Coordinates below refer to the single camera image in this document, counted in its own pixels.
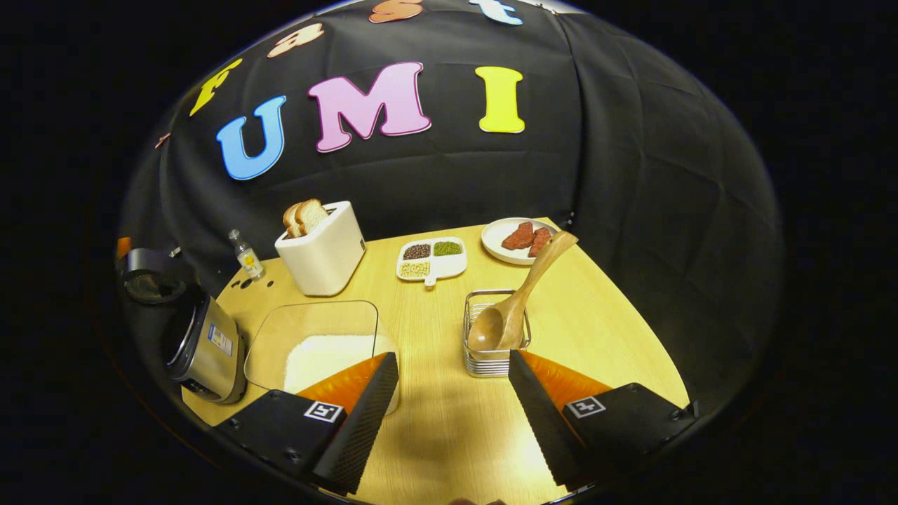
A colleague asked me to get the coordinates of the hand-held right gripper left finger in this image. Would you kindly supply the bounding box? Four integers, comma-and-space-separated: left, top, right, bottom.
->
214, 352, 400, 496

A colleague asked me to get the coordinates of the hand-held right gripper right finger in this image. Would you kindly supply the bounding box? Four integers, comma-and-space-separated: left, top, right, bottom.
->
507, 350, 699, 492

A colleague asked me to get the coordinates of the metal wire chopstick holder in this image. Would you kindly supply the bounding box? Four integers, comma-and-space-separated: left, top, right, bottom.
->
462, 289, 532, 379

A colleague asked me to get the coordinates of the wooden spoon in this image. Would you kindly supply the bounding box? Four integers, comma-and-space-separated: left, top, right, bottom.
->
467, 231, 580, 352

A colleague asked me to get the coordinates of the dark lidded rice cooker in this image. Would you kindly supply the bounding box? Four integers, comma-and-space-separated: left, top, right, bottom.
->
116, 247, 248, 406

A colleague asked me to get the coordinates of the clear plastic rice box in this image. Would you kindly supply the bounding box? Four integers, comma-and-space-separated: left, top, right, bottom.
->
243, 300, 401, 417

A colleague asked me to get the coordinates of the small glass bottle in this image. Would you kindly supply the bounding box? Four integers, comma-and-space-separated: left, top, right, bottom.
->
227, 229, 266, 281

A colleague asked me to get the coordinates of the white toaster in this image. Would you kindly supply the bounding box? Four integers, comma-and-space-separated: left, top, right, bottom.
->
274, 201, 368, 297

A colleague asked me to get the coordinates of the white divided dish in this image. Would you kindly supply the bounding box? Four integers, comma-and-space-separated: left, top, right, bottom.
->
396, 238, 469, 289

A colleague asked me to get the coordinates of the round white plate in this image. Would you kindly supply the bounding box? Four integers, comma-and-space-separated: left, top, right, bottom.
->
481, 217, 561, 267

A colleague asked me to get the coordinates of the black backdrop cloth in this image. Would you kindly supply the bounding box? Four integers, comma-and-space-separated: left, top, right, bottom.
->
118, 0, 783, 415

